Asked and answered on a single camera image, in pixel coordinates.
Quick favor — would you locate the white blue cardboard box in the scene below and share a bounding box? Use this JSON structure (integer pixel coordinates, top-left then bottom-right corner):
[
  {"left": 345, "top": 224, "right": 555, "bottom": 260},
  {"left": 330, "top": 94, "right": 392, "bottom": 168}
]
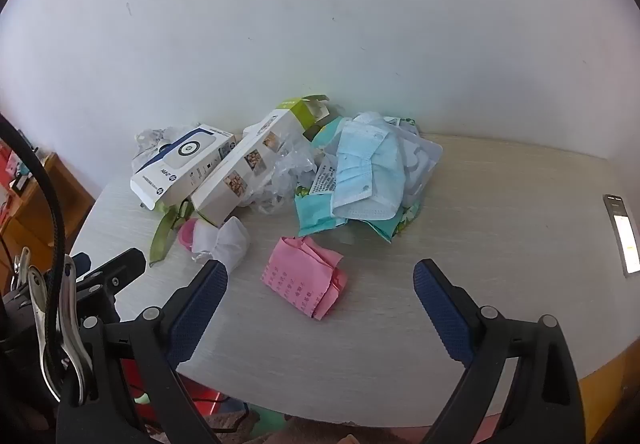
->
[{"left": 130, "top": 124, "right": 237, "bottom": 211}]

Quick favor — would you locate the white box green end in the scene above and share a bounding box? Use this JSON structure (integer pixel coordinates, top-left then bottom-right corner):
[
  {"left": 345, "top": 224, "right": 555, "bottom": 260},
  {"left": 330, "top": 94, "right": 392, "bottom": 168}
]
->
[{"left": 191, "top": 95, "right": 331, "bottom": 227}]

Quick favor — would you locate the smartphone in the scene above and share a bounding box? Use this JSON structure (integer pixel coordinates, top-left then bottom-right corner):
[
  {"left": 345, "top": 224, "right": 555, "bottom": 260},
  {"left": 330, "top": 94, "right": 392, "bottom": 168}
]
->
[{"left": 603, "top": 194, "right": 640, "bottom": 277}]

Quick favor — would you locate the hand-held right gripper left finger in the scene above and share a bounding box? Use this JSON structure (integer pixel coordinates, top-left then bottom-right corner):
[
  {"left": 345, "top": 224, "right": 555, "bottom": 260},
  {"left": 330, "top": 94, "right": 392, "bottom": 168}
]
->
[{"left": 56, "top": 259, "right": 229, "bottom": 444}]

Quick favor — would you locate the teal wet wipes packet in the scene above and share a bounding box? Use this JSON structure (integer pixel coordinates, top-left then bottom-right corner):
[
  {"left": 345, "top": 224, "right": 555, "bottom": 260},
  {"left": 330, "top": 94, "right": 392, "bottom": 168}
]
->
[{"left": 294, "top": 116, "right": 423, "bottom": 243}]

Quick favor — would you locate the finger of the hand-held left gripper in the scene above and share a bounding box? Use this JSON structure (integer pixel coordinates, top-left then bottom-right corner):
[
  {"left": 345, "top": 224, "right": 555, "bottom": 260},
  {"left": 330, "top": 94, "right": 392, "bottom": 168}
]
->
[
  {"left": 75, "top": 248, "right": 147, "bottom": 320},
  {"left": 67, "top": 252, "right": 92, "bottom": 282}
]

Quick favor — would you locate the black braided cable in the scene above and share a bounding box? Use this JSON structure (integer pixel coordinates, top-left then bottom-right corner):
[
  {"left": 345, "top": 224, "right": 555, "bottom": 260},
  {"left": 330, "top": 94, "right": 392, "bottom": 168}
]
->
[{"left": 0, "top": 113, "right": 68, "bottom": 375}]

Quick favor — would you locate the green ribbon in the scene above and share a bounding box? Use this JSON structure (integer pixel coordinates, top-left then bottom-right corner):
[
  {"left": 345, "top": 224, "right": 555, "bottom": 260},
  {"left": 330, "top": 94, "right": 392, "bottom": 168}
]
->
[{"left": 149, "top": 198, "right": 197, "bottom": 268}]

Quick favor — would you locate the white wet wipe sheet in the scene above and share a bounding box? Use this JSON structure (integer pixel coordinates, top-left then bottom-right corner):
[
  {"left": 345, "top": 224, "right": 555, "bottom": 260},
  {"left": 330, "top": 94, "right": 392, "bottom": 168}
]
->
[{"left": 397, "top": 126, "right": 444, "bottom": 210}]

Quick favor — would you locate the clear crumpled plastic bag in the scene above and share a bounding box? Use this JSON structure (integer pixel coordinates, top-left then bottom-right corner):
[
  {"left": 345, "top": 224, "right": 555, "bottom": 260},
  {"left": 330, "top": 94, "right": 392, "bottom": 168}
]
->
[{"left": 247, "top": 124, "right": 326, "bottom": 215}]

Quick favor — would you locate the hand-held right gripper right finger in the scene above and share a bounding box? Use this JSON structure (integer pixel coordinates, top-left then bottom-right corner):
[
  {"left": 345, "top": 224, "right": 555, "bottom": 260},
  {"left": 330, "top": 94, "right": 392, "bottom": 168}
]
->
[{"left": 413, "top": 259, "right": 586, "bottom": 444}]

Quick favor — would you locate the pink crumpled piece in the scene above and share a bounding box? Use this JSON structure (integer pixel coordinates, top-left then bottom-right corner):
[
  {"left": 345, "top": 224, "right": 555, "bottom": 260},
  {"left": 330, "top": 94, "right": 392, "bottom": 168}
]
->
[{"left": 178, "top": 219, "right": 201, "bottom": 250}]

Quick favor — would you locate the light blue face mask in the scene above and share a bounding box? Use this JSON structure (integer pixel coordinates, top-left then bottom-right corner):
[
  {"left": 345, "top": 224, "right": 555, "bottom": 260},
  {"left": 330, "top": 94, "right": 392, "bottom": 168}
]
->
[{"left": 332, "top": 118, "right": 407, "bottom": 223}]

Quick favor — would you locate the pink printed paper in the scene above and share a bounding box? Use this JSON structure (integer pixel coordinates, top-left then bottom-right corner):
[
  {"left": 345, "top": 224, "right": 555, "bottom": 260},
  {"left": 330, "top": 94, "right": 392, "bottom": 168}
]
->
[{"left": 260, "top": 236, "right": 348, "bottom": 322}]

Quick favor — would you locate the wooden corner desk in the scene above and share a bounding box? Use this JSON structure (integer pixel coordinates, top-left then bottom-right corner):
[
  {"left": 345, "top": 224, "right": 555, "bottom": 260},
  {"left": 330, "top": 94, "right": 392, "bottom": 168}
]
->
[{"left": 0, "top": 144, "right": 96, "bottom": 290}]

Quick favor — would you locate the white textured cloth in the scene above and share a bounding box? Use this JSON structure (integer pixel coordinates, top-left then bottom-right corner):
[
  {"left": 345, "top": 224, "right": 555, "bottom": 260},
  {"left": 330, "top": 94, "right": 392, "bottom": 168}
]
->
[{"left": 192, "top": 216, "right": 251, "bottom": 271}]

